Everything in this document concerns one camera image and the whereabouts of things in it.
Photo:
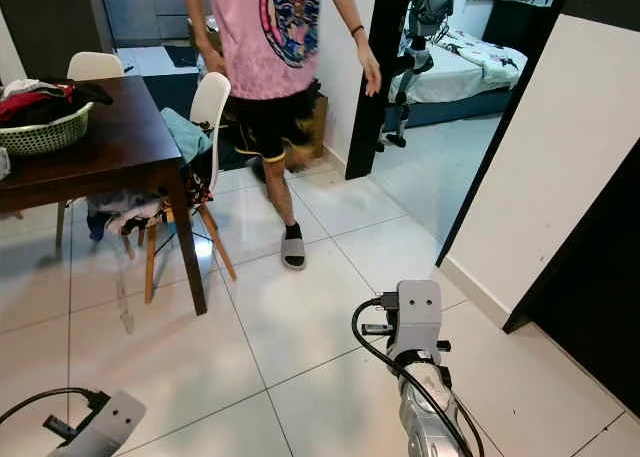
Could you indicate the black door frame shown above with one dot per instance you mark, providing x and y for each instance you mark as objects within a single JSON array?
[{"x": 372, "y": 117}]

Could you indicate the grey garment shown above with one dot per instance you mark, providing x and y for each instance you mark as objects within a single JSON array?
[{"x": 4, "y": 162}]

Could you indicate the bed with white bedding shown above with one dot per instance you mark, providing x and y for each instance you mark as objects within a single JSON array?
[{"x": 455, "y": 75}]

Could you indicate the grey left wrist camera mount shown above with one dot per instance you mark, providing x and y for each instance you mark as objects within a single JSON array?
[{"x": 110, "y": 427}]

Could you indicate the white wooden-legged chair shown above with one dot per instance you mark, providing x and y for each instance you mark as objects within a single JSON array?
[
  {"x": 210, "y": 99},
  {"x": 95, "y": 65}
]

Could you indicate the person in pink shirt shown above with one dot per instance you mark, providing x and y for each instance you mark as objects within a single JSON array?
[{"x": 260, "y": 47}]

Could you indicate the red and black clothes heap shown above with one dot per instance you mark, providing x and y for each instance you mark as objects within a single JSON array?
[{"x": 50, "y": 99}]

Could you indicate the standing humanoid robot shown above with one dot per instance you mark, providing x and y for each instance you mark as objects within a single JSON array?
[{"x": 420, "y": 47}]

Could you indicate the teal cloth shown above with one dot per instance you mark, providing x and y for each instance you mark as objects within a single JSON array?
[{"x": 185, "y": 135}]

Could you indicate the grey slipper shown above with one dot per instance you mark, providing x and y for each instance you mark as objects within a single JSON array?
[{"x": 293, "y": 249}]

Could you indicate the black cabinet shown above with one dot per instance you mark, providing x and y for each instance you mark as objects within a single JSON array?
[{"x": 590, "y": 287}]

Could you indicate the green woven laundry basket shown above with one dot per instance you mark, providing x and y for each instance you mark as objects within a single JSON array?
[{"x": 50, "y": 137}]

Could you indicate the dark wooden table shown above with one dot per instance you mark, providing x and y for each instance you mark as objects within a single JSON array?
[{"x": 130, "y": 142}]

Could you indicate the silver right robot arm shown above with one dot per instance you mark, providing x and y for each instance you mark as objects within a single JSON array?
[{"x": 435, "y": 417}]

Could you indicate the mixed clothes bundle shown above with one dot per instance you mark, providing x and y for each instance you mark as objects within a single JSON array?
[{"x": 130, "y": 215}]

